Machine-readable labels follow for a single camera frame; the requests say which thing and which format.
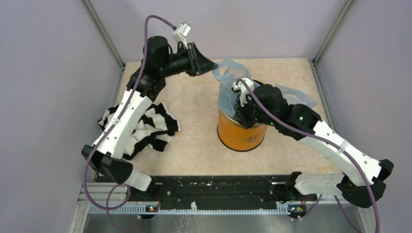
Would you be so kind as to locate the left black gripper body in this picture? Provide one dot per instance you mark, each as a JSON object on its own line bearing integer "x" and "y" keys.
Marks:
{"x": 185, "y": 60}

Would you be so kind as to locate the translucent blue plastic trash bag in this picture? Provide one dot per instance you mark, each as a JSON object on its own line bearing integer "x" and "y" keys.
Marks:
{"x": 229, "y": 71}

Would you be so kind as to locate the orange gold-rimmed trash bin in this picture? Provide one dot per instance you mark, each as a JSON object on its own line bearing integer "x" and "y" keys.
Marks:
{"x": 235, "y": 137}

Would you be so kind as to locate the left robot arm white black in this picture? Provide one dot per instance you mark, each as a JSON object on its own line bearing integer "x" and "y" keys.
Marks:
{"x": 159, "y": 62}

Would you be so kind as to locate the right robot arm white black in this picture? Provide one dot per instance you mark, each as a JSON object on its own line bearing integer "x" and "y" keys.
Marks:
{"x": 361, "y": 177}

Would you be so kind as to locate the black white striped cloth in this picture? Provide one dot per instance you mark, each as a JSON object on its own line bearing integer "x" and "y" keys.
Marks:
{"x": 155, "y": 129}

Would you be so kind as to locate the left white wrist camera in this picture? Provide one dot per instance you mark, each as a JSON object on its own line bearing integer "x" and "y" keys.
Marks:
{"x": 180, "y": 34}

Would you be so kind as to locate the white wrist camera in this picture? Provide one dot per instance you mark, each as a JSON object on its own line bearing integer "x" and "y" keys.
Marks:
{"x": 241, "y": 87}
{"x": 180, "y": 34}

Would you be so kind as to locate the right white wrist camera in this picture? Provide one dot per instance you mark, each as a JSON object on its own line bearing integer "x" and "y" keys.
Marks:
{"x": 241, "y": 87}

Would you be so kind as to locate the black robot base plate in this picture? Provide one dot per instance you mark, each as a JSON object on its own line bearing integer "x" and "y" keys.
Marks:
{"x": 245, "y": 192}

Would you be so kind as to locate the left aluminium corner post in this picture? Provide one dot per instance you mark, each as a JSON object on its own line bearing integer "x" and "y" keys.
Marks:
{"x": 94, "y": 16}

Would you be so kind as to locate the aluminium corner post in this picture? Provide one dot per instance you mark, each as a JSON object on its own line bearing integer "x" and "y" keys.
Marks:
{"x": 333, "y": 31}
{"x": 94, "y": 16}

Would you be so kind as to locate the white toothed cable duct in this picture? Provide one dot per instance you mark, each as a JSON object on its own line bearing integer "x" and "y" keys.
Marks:
{"x": 154, "y": 209}

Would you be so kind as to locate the right aluminium corner post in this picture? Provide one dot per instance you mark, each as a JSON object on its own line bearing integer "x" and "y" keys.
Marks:
{"x": 333, "y": 31}

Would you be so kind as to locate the aluminium frame rail front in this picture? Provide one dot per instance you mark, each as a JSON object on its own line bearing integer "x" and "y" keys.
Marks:
{"x": 99, "y": 192}

